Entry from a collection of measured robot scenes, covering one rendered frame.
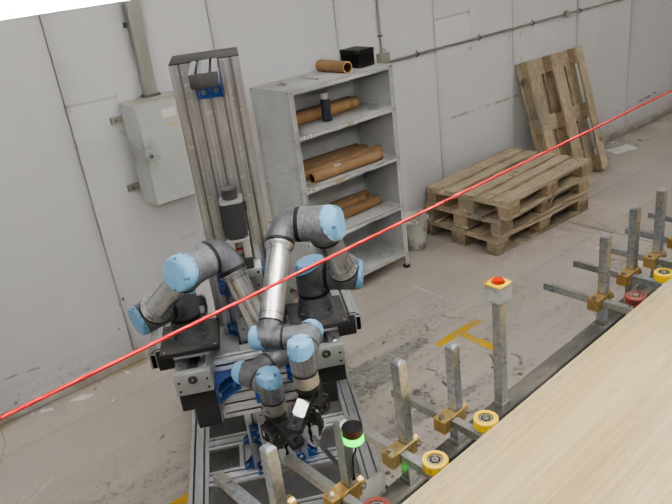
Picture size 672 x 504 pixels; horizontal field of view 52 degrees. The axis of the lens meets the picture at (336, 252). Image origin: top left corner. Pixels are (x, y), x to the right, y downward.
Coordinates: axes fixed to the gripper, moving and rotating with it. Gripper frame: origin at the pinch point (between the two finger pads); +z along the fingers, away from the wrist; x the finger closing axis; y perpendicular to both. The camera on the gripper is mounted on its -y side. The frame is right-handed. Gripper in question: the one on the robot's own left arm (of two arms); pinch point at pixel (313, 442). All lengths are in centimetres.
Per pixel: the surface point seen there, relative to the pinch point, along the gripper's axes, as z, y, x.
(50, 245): 5, 104, 234
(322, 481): 12.4, -2.3, -2.5
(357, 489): 13.2, -1.0, -13.6
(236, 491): 2.0, -23.2, 12.7
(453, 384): 4, 44, -29
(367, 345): 103, 191, 83
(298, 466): 12.5, 0.9, 7.9
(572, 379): 10, 66, -63
